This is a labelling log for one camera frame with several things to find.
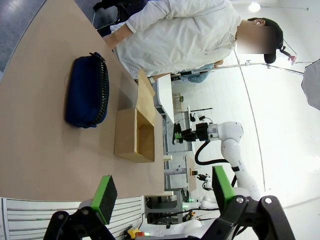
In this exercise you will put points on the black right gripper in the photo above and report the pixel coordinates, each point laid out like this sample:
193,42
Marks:
200,133

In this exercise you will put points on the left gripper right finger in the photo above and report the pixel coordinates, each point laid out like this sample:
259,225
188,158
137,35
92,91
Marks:
223,187

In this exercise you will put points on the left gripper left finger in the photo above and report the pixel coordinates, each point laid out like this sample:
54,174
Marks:
105,197

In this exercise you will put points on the blue zippered pencil case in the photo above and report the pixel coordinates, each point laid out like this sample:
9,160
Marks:
82,92

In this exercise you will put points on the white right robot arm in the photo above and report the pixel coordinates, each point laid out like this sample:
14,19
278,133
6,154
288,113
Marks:
232,145

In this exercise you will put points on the person's bare forearm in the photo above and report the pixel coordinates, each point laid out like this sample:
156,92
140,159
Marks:
117,37

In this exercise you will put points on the open cardboard box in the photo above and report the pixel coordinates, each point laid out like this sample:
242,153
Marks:
125,132

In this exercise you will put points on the white desk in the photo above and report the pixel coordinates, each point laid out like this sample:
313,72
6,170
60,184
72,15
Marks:
166,95

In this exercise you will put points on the yellow red emergency stop button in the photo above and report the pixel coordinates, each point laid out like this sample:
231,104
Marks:
133,232

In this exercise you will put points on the person in blue clothes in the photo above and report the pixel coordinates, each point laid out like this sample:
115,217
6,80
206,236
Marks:
198,73

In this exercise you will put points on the grey slotted aluminium panel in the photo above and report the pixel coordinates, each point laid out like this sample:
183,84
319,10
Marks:
37,215

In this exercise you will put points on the metal light stand boom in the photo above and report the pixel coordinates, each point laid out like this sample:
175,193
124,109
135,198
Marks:
240,65

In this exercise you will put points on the person's white shirt torso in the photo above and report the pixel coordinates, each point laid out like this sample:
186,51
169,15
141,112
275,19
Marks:
180,37

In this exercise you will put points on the grey softbox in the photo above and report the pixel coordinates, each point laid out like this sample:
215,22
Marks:
312,85

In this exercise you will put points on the black bag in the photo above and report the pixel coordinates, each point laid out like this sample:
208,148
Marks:
117,7

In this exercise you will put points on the person's head black hair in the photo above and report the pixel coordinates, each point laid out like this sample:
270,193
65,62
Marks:
272,25

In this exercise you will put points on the round ceiling lamp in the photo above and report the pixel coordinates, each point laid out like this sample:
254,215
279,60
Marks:
254,6

